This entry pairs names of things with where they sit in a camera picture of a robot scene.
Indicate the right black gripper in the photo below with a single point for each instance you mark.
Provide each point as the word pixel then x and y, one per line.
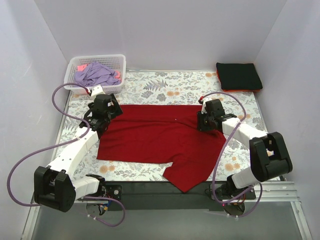
pixel 201 123

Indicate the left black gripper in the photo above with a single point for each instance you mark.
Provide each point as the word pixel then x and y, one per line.
pixel 115 110

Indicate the red t shirt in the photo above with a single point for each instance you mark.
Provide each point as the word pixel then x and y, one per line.
pixel 158 134

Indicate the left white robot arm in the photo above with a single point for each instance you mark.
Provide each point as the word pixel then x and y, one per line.
pixel 53 184

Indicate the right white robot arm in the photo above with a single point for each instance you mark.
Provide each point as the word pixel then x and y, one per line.
pixel 268 153

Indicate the purple t shirt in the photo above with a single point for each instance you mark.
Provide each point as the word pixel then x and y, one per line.
pixel 97 74

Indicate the floral patterned table mat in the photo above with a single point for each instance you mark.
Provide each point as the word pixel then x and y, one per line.
pixel 163 88

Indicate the white plastic laundry basket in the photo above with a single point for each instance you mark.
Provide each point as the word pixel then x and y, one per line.
pixel 116 62

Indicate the folded black t shirt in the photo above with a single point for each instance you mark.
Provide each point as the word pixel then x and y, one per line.
pixel 236 67

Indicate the pink t shirt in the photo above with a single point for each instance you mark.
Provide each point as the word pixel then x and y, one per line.
pixel 80 68

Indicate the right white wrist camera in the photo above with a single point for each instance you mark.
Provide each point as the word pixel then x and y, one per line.
pixel 203 101

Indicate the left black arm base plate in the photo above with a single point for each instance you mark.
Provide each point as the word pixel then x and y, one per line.
pixel 105 192

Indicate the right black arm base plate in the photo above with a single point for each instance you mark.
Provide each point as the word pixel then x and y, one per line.
pixel 237 206

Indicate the aluminium frame rail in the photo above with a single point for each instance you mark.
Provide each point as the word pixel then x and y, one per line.
pixel 160 193

